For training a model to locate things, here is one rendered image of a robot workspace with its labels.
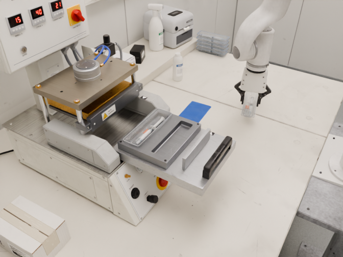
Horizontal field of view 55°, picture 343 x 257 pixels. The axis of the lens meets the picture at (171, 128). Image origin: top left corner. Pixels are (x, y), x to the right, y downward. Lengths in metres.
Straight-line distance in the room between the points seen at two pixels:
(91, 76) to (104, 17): 0.85
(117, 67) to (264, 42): 0.54
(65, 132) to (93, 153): 0.12
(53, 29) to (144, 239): 0.68
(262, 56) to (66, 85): 0.72
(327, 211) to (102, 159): 0.72
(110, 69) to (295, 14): 2.43
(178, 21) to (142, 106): 0.86
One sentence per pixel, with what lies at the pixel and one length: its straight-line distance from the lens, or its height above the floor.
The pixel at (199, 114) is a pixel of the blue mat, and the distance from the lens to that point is 1.46.
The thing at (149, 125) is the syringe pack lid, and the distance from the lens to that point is 0.98.
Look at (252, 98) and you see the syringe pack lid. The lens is 1.49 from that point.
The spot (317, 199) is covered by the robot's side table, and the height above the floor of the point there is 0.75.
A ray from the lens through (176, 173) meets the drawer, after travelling 0.88.
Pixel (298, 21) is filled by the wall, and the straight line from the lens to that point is 3.29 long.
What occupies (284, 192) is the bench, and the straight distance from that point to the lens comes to 1.19.
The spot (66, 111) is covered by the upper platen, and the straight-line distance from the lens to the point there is 1.03.
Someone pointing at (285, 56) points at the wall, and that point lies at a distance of 3.42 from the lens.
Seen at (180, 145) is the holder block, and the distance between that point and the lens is 0.92.
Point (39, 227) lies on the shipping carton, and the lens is 1.00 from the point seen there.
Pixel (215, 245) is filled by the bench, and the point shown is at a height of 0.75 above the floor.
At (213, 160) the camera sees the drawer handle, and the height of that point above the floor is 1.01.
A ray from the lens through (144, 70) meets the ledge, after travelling 1.71.
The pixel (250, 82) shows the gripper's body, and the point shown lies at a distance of 1.38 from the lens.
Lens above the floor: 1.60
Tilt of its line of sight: 38 degrees down
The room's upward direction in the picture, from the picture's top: straight up
